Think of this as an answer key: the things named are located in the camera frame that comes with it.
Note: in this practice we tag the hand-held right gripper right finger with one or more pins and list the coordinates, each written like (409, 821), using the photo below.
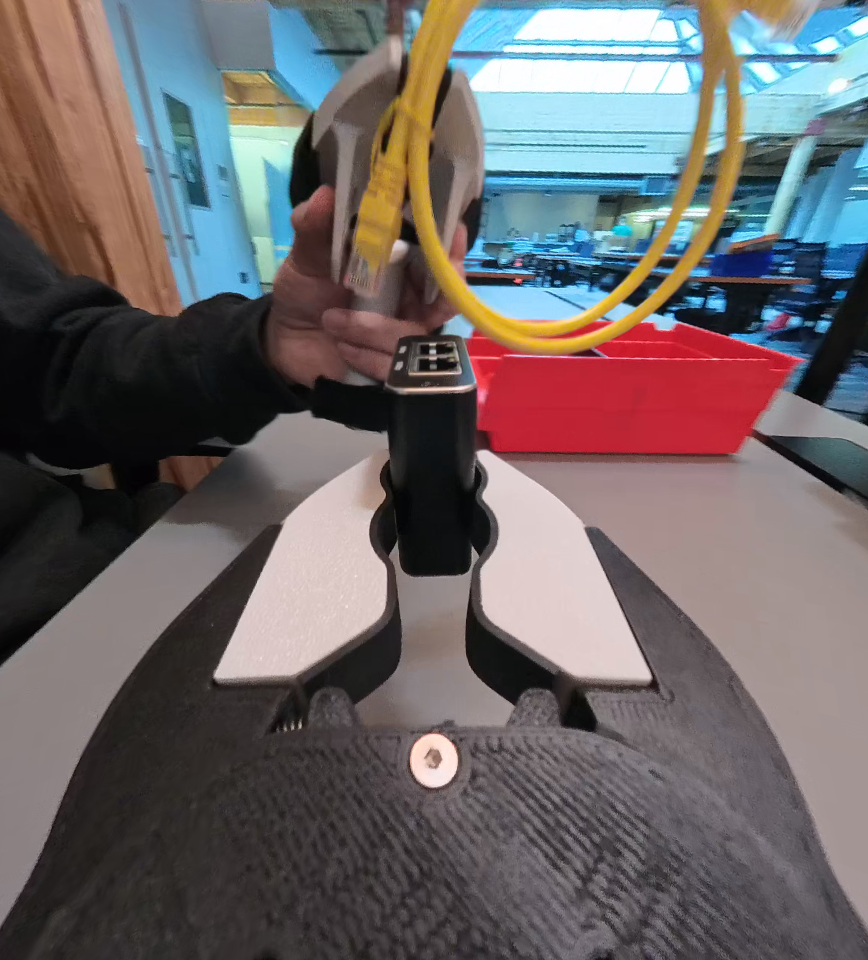
(554, 592)

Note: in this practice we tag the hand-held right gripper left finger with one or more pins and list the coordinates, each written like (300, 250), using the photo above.
(314, 592)

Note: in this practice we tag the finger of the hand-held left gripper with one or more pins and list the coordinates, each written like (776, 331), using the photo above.
(460, 142)
(351, 105)

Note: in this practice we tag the black ethernet port adapter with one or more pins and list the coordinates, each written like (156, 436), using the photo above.
(434, 450)

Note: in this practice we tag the person's left forearm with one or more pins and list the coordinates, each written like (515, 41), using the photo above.
(179, 375)

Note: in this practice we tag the person's left hand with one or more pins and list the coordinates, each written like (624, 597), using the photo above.
(299, 315)

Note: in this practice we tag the dark framed door window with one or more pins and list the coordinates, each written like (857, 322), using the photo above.
(186, 150)

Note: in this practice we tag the red plastic bin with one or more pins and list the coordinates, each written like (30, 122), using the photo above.
(613, 405)

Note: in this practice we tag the wooden door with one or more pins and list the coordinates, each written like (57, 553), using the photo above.
(29, 112)

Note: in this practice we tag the black flat pad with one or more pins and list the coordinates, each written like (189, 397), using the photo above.
(838, 465)

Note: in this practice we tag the row of work tables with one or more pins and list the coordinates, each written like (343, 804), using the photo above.
(763, 279)

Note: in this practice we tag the black pole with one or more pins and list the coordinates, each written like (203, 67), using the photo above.
(853, 315)

